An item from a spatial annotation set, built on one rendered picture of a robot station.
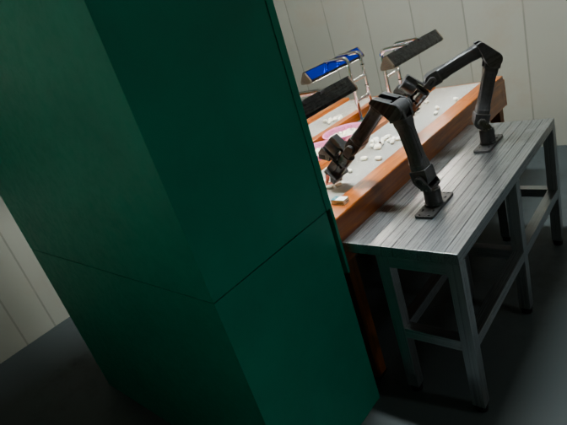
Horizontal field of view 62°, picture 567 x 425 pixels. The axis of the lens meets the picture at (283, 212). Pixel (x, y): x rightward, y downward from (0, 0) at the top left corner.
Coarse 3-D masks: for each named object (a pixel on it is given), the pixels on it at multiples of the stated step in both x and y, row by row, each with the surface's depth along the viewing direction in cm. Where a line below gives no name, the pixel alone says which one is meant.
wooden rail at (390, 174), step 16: (496, 80) 270; (464, 96) 259; (496, 96) 271; (448, 112) 241; (464, 112) 240; (496, 112) 272; (432, 128) 225; (448, 128) 228; (432, 144) 216; (400, 160) 199; (368, 176) 194; (384, 176) 188; (400, 176) 197; (352, 192) 183; (368, 192) 180; (384, 192) 188; (336, 208) 174; (352, 208) 173; (368, 208) 181; (352, 224) 174; (352, 256) 175
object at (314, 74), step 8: (336, 56) 304; (352, 56) 312; (320, 64) 293; (328, 64) 296; (336, 64) 300; (344, 64) 304; (304, 72) 282; (312, 72) 285; (320, 72) 289; (328, 72) 293; (304, 80) 284; (312, 80) 282
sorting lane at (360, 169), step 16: (432, 96) 290; (448, 96) 279; (432, 112) 259; (384, 128) 258; (416, 128) 241; (368, 144) 241; (384, 144) 233; (400, 144) 226; (368, 160) 219; (384, 160) 213; (352, 176) 206; (336, 192) 195
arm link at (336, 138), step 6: (330, 138) 187; (336, 138) 187; (342, 138) 188; (330, 144) 188; (336, 144) 187; (342, 144) 186; (330, 150) 189; (336, 150) 187; (348, 150) 180; (348, 156) 182
